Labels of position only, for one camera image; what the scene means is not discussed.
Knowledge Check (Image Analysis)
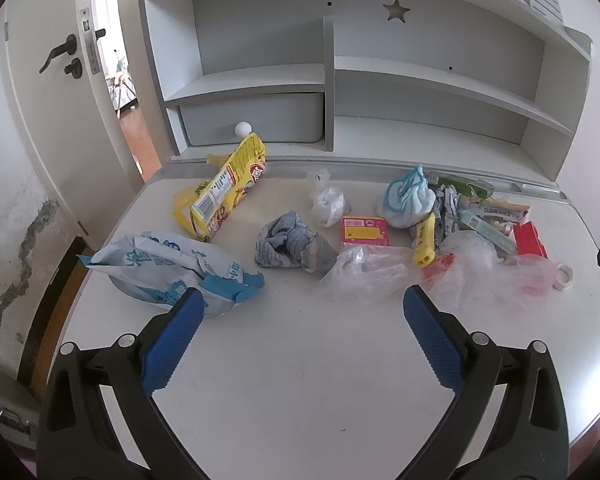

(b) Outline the white tape ring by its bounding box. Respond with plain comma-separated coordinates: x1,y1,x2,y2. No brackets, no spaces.
552,263,575,292

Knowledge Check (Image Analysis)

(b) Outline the blue white plastic bag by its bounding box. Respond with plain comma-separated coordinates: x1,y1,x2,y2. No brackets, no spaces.
80,231,265,316

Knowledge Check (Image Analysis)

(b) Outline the clear bag with red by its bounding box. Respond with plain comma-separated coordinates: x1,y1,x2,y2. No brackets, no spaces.
420,231,558,311

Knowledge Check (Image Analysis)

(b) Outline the yellow tube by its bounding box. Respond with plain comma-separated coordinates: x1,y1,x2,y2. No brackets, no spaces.
412,212,436,268

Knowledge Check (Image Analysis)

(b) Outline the pink white snack packet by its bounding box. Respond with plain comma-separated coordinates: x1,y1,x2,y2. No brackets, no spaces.
458,196,531,224

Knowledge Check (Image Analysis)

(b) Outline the clear plastic bag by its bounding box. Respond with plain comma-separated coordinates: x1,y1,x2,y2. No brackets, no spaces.
317,244,422,302

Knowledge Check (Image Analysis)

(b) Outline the light blue cigarette box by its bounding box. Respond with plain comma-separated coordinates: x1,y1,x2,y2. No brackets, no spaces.
460,210,517,255

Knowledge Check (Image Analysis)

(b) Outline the yellow snack bag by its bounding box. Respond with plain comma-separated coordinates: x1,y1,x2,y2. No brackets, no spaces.
172,133,266,242

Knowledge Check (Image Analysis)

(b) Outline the red yellow small box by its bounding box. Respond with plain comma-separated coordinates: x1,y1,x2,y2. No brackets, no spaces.
341,216,390,246

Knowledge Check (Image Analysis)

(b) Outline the green carton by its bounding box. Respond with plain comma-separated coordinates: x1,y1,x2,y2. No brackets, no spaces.
426,171,494,200

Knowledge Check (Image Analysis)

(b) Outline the grey cloth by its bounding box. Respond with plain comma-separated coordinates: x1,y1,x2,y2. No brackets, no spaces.
254,211,338,276

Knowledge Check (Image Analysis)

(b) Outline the white blue-trimmed cloth bundle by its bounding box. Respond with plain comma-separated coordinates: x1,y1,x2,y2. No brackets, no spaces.
377,165,436,229

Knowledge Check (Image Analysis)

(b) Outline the white knotted plastic bag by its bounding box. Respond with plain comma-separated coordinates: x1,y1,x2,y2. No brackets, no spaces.
306,169,351,228

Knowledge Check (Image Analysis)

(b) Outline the printed wrapper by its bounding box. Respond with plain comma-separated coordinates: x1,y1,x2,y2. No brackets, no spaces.
432,184,460,244

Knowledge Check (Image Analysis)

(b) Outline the dark wooden chair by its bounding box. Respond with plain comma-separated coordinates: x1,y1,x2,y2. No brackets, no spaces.
17,236,93,403

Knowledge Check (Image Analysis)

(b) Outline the white round drawer knob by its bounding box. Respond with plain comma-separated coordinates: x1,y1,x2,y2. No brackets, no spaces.
234,122,252,139

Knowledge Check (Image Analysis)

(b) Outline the grey drawer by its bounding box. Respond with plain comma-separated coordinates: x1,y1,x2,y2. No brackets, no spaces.
180,93,324,146

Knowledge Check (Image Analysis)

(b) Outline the grey white desk hutch shelf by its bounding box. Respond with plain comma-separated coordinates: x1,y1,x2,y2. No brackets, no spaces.
138,0,593,185

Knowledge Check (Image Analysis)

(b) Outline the white door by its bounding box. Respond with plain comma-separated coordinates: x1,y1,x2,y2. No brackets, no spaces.
5,0,144,249

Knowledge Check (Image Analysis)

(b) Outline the black door handle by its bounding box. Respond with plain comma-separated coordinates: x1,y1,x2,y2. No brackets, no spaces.
38,34,83,79

